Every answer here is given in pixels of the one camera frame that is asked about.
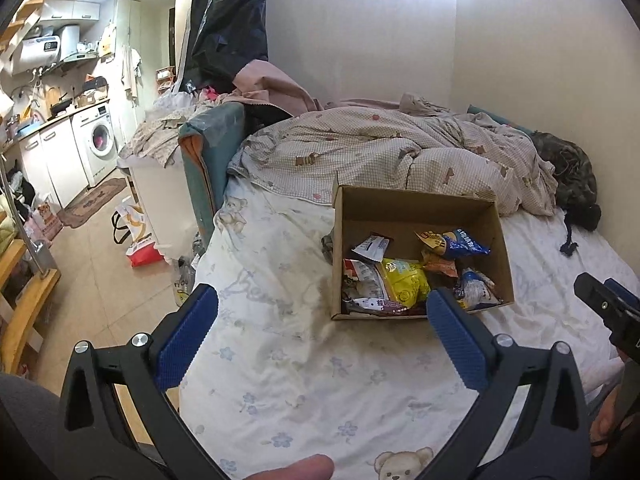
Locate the white washing machine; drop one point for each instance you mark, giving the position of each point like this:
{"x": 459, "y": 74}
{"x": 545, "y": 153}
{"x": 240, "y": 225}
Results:
{"x": 96, "y": 142}

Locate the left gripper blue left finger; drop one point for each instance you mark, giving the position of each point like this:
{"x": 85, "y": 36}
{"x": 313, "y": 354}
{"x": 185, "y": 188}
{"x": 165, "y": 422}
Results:
{"x": 178, "y": 337}

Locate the cartoon wafer snack pack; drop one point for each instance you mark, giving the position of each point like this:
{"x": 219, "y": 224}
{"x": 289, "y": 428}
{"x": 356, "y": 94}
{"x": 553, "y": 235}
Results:
{"x": 375, "y": 306}

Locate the brown cardboard box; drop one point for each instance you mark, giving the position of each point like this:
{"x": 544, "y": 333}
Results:
{"x": 401, "y": 216}

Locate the person's right hand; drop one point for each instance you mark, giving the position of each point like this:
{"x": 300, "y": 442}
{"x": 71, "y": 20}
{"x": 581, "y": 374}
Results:
{"x": 605, "y": 430}

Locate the tan peanut snack bag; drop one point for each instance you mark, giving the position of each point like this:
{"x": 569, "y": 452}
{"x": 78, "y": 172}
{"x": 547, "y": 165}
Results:
{"x": 436, "y": 264}

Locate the white blue snack bag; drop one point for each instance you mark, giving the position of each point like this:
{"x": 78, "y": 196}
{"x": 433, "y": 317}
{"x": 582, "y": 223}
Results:
{"x": 474, "y": 290}

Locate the grey chair cushion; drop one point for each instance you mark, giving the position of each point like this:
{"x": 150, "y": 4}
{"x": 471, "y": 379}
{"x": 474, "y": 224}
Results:
{"x": 29, "y": 418}

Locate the pink cloth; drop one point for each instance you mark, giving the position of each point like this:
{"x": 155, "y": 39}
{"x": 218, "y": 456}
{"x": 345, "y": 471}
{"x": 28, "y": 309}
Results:
{"x": 261, "y": 84}

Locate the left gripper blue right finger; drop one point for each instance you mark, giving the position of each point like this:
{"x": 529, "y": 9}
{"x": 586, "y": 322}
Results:
{"x": 465, "y": 339}

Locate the person's left hand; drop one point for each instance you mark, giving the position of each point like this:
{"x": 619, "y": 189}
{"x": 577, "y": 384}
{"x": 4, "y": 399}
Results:
{"x": 316, "y": 467}

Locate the white bear print bedsheet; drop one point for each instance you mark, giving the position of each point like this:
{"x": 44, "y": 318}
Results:
{"x": 278, "y": 379}

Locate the silver red chip bag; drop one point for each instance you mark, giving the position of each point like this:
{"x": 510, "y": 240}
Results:
{"x": 361, "y": 280}

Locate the black plastic bag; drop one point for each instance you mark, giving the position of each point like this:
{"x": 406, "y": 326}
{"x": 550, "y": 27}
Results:
{"x": 224, "y": 36}

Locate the brown door mat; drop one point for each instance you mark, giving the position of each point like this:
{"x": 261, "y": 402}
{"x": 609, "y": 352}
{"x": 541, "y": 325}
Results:
{"x": 82, "y": 208}

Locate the red white snack bar wrapper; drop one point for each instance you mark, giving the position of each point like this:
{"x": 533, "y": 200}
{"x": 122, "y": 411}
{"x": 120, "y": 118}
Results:
{"x": 373, "y": 248}

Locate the white water heater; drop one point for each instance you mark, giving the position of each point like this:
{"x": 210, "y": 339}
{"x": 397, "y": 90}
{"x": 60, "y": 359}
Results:
{"x": 35, "y": 53}

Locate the camouflage jacket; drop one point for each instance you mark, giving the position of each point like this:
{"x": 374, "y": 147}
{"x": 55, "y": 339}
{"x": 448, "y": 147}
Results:
{"x": 577, "y": 191}

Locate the dark blue snack bag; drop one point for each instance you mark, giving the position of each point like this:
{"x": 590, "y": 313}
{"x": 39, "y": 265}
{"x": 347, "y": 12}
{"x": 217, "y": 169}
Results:
{"x": 452, "y": 245}

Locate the white kitchen cabinet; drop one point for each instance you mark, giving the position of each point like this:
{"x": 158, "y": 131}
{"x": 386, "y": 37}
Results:
{"x": 52, "y": 163}

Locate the black garment beside box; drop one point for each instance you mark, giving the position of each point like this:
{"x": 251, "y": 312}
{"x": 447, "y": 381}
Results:
{"x": 327, "y": 246}

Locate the yellow crisp snack bag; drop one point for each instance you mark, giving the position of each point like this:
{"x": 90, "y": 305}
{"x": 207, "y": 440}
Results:
{"x": 405, "y": 281}

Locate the red white shopping bag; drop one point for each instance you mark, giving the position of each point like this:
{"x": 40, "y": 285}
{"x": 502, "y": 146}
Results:
{"x": 132, "y": 230}

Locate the checkered bear print duvet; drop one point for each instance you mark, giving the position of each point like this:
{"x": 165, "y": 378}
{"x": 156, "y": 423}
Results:
{"x": 413, "y": 146}

